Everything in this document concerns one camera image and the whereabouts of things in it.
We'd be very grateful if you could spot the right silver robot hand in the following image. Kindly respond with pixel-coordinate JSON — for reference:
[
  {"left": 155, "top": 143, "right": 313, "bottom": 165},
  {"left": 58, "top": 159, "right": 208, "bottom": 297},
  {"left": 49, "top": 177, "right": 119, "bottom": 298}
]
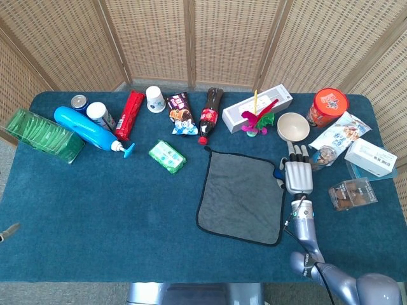
[{"left": 277, "top": 141, "right": 315, "bottom": 196}]

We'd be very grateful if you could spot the grey and blue cloth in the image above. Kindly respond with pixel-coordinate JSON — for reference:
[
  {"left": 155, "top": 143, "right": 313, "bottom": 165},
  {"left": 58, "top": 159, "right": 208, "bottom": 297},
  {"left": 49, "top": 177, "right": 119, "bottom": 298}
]
[{"left": 196, "top": 146, "right": 287, "bottom": 247}]

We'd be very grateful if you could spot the clear jar of nuts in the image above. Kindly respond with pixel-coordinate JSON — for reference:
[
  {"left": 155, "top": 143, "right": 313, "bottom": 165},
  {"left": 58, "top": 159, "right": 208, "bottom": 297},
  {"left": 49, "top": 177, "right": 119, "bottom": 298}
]
[{"left": 310, "top": 144, "right": 338, "bottom": 172}]

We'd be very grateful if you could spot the beige bowl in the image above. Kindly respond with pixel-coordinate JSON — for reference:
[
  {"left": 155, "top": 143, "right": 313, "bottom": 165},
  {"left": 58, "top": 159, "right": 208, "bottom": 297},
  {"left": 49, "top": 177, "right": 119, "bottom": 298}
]
[{"left": 276, "top": 112, "right": 311, "bottom": 144}]

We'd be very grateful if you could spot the clear box of brown snacks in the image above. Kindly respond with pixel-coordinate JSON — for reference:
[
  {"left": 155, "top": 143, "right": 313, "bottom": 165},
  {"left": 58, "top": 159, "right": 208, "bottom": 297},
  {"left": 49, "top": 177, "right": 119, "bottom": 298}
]
[{"left": 328, "top": 177, "right": 378, "bottom": 212}]

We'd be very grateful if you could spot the clear blue plastic tray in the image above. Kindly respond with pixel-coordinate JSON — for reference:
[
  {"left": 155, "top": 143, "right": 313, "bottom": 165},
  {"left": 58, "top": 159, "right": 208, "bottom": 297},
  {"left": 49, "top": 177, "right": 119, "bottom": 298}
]
[{"left": 345, "top": 160, "right": 398, "bottom": 182}]

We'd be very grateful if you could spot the white and blue snack bag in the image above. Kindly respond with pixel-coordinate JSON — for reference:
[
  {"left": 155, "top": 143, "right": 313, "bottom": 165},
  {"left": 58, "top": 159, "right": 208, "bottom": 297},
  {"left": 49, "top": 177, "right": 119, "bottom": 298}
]
[{"left": 308, "top": 111, "right": 372, "bottom": 152}]

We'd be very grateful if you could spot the small white box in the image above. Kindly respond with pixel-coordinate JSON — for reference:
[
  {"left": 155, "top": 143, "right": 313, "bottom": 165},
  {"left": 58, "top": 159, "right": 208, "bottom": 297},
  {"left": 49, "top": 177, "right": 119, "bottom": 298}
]
[{"left": 343, "top": 137, "right": 398, "bottom": 178}]

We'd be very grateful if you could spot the colourful feather shuttlecock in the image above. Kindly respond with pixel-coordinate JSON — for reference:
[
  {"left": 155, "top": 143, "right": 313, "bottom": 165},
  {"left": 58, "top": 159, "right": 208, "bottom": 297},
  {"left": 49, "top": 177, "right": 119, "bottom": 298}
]
[{"left": 240, "top": 89, "right": 280, "bottom": 138}]

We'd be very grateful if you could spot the orange round tub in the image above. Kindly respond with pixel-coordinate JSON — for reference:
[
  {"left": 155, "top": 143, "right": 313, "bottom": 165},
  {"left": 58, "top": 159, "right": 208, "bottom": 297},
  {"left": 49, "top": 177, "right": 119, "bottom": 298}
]
[{"left": 306, "top": 88, "right": 350, "bottom": 129}]

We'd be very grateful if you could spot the long white cardboard box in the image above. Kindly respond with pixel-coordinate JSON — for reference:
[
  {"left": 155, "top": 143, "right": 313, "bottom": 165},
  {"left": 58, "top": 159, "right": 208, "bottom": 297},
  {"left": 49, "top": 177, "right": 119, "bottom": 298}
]
[{"left": 221, "top": 83, "right": 294, "bottom": 134}]

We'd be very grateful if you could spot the cola bottle with red cap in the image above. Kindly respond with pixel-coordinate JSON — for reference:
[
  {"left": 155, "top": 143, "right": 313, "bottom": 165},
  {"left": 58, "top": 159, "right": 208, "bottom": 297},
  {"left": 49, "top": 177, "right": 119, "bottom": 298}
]
[{"left": 198, "top": 87, "right": 224, "bottom": 146}]

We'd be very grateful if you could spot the green wet wipes pack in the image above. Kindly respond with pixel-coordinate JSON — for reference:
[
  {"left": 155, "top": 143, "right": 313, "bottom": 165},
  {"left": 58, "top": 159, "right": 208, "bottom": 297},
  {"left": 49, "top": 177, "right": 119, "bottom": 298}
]
[{"left": 148, "top": 139, "right": 188, "bottom": 175}]

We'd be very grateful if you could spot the dark purple snack bag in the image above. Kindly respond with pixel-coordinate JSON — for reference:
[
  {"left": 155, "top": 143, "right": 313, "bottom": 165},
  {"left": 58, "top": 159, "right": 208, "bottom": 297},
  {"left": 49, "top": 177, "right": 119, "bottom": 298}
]
[{"left": 166, "top": 92, "right": 199, "bottom": 137}]

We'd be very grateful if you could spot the grey robot torso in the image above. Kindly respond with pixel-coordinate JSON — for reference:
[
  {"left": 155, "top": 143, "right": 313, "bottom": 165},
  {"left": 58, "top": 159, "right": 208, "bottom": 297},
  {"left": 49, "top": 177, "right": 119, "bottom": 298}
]
[{"left": 127, "top": 281, "right": 265, "bottom": 305}]

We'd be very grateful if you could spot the white floral paper cup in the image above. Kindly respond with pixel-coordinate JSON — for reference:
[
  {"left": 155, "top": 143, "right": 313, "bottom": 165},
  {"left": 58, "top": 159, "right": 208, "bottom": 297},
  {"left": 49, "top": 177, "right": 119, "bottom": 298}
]
[{"left": 145, "top": 85, "right": 167, "bottom": 114}]

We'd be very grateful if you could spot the red biscuit package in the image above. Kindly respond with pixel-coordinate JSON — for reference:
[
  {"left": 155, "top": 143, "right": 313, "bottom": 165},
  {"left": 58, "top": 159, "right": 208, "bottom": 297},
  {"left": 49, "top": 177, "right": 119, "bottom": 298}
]
[{"left": 114, "top": 90, "right": 146, "bottom": 142}]

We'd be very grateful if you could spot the rattan folding screen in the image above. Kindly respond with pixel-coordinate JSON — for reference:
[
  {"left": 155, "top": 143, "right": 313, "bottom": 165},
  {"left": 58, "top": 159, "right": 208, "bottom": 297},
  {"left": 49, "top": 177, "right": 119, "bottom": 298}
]
[{"left": 0, "top": 0, "right": 407, "bottom": 223}]

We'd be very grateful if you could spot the blue tablecloth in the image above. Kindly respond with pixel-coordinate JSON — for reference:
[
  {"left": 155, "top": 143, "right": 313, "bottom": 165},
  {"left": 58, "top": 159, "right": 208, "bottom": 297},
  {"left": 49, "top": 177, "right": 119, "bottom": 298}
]
[{"left": 0, "top": 91, "right": 407, "bottom": 283}]

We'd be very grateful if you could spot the white and green canister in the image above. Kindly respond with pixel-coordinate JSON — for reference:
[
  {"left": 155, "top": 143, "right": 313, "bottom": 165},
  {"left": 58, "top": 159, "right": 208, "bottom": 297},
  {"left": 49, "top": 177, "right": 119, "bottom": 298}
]
[{"left": 86, "top": 102, "right": 117, "bottom": 133}]

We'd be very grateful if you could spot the blue detergent pump bottle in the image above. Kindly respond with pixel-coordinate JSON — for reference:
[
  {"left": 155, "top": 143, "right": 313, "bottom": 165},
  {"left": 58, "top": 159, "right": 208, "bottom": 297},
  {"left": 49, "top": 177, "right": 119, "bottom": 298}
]
[{"left": 53, "top": 105, "right": 136, "bottom": 159}]

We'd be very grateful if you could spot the blue soda can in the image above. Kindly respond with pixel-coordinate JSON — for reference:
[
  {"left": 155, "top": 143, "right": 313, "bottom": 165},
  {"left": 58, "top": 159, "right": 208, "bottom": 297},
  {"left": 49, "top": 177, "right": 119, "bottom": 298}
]
[{"left": 70, "top": 94, "right": 89, "bottom": 116}]

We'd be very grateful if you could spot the clear box of green packets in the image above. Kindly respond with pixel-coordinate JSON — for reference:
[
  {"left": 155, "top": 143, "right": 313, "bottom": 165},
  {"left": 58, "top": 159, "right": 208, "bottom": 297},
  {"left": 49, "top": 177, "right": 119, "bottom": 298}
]
[{"left": 4, "top": 108, "right": 86, "bottom": 165}]

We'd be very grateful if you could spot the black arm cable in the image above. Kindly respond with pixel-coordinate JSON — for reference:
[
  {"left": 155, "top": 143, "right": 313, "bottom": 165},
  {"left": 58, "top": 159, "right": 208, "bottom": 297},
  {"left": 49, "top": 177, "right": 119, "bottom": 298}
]
[{"left": 284, "top": 219, "right": 335, "bottom": 305}]

